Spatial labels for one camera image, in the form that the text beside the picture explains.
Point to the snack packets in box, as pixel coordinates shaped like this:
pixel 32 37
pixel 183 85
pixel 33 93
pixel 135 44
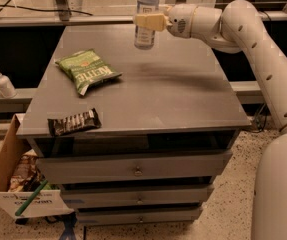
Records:
pixel 26 176

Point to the dark chocolate bar wrapper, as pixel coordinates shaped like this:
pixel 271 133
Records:
pixel 74 123

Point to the green stick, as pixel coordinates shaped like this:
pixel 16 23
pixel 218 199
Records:
pixel 29 200

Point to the green jalapeno chip bag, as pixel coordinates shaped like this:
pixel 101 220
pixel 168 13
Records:
pixel 86 69

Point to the grey drawer cabinet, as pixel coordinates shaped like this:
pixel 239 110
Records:
pixel 167 128

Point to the blue plastic water bottle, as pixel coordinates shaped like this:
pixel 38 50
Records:
pixel 144 38

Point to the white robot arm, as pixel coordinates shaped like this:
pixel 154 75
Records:
pixel 239 27

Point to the cardboard box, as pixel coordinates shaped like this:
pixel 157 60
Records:
pixel 47 203

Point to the white pump dispenser bottle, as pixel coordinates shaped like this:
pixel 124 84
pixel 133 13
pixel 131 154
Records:
pixel 7 89

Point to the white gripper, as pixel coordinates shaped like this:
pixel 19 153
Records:
pixel 179 21

